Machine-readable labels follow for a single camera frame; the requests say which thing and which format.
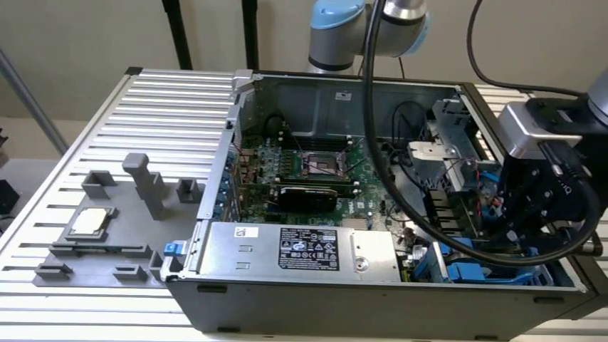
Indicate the black box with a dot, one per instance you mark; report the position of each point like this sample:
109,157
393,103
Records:
7,197

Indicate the black background pole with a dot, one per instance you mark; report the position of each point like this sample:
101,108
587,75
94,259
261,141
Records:
250,35
178,35

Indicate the blue disk bay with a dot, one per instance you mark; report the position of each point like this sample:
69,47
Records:
423,272

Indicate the silver CPU chip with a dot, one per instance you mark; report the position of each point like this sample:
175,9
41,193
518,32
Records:
90,221

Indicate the silver finned heatsink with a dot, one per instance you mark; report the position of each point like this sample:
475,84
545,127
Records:
355,224

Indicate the CPU socket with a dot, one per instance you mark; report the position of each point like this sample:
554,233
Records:
323,164

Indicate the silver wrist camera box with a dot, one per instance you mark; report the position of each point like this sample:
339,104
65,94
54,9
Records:
523,132

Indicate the open PC case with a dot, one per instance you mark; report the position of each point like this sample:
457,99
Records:
333,306

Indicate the blue case latch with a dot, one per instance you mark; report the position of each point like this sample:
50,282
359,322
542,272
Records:
173,249

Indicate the silver power supply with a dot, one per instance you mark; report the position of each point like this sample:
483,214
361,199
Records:
257,249

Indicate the black graphics card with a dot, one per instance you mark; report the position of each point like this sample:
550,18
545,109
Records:
306,201

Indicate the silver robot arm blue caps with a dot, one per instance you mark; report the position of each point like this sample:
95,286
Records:
333,39

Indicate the grey parts rack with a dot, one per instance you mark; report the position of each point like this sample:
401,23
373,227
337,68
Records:
129,231

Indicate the grey metal rod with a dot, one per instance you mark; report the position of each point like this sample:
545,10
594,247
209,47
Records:
34,102

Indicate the green motherboard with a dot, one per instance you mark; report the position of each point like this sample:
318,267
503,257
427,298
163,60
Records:
366,171

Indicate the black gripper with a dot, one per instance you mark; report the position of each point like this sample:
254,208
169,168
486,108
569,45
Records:
527,192

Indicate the metal drive cage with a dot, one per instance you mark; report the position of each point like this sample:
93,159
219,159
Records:
427,153

